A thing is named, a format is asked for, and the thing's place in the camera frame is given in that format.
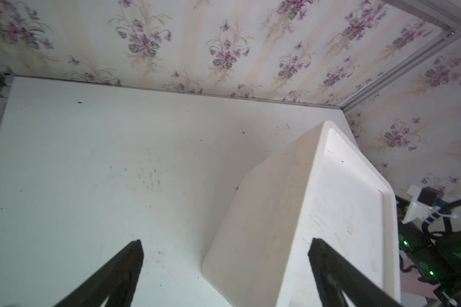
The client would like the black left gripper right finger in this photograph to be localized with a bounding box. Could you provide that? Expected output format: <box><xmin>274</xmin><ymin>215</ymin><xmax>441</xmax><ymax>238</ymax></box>
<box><xmin>308</xmin><ymin>238</ymin><xmax>400</xmax><ymax>306</ymax></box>

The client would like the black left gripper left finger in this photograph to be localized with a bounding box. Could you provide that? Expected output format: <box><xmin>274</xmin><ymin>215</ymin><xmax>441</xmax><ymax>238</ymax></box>
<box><xmin>56</xmin><ymin>240</ymin><xmax>144</xmax><ymax>307</ymax></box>

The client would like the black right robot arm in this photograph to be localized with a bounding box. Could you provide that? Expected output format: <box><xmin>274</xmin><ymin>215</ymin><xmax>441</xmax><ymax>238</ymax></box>
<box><xmin>398</xmin><ymin>200</ymin><xmax>461</xmax><ymax>306</ymax></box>

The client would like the white plastic drawer cabinet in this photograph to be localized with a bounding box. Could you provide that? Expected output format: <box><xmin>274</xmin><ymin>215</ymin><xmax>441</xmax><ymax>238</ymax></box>
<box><xmin>201</xmin><ymin>121</ymin><xmax>400</xmax><ymax>306</ymax></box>

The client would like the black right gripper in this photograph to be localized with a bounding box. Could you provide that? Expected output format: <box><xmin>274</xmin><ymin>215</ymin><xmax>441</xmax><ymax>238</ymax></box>
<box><xmin>398</xmin><ymin>222</ymin><xmax>453</xmax><ymax>284</ymax></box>

